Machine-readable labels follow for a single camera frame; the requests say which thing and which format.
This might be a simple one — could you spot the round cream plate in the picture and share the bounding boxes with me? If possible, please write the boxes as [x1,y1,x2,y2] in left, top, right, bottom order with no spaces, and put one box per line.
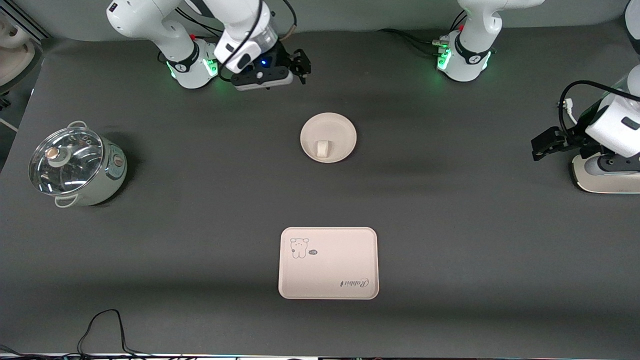
[300,112,358,164]

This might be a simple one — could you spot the cream tray with rabbit print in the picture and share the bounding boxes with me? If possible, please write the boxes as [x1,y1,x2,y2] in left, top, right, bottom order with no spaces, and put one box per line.
[278,226,380,300]

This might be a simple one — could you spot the cream toaster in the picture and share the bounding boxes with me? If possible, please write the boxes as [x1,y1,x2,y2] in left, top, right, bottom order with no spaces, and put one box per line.
[571,154,640,194]

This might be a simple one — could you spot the dark grey table cloth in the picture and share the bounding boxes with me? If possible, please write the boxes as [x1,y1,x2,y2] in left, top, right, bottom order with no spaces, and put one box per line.
[0,17,640,358]

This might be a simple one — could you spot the pale green electric pot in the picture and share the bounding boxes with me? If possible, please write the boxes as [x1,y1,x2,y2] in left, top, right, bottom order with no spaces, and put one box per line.
[28,120,128,208]

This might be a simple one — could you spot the glass pot lid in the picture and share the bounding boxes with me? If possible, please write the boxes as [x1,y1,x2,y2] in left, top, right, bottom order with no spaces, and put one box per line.
[28,126,105,196]

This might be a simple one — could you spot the beige rounded stand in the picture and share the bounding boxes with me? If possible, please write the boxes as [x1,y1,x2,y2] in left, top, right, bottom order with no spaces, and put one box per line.
[0,12,37,93]

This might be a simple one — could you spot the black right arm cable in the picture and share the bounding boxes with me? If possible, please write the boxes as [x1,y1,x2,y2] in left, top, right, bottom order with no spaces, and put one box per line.
[220,0,298,83]

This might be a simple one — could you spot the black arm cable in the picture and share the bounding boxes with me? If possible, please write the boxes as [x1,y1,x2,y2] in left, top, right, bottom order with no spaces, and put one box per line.
[220,0,298,83]
[559,80,640,146]

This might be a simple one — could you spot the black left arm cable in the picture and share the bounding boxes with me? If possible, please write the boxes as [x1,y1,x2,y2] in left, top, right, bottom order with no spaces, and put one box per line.
[559,80,640,146]

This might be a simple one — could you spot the black right arm base cables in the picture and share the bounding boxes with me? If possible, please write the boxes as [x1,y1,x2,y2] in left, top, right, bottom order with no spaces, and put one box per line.
[175,7,223,38]

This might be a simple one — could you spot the black arm base cables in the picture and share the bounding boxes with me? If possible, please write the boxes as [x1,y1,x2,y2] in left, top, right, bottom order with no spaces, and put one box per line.
[377,10,468,57]
[175,7,223,38]

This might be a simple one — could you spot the black left arm base cables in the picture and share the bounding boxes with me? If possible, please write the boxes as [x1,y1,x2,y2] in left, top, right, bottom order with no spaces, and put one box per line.
[377,10,468,57]

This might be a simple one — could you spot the aluminium frame rail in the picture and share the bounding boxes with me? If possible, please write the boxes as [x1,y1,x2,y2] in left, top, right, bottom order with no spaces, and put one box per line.
[12,0,53,41]

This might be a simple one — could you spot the black cable on table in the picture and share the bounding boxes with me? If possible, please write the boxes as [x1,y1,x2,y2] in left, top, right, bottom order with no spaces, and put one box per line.
[77,309,156,357]

